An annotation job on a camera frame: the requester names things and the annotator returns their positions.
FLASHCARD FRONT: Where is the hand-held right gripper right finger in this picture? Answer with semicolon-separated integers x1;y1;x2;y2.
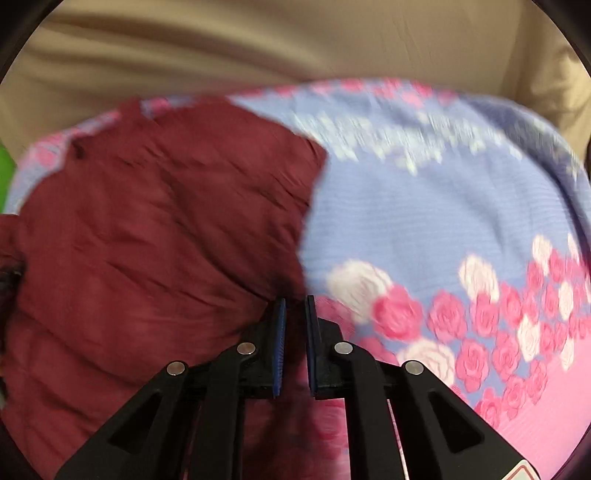
304;295;542;480

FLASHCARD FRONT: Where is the green cushion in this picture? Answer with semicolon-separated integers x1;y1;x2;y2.
0;143;20;214

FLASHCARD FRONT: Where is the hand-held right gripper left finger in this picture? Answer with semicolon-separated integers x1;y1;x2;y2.
55;298;288;480

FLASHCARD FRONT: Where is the beige curtain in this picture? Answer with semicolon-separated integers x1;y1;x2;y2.
0;0;591;162

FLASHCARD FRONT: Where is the floral pink and blue bedsheet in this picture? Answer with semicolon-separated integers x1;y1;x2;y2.
4;78;591;480

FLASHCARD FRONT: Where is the maroon garment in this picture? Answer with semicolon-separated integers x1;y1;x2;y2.
0;97;354;480

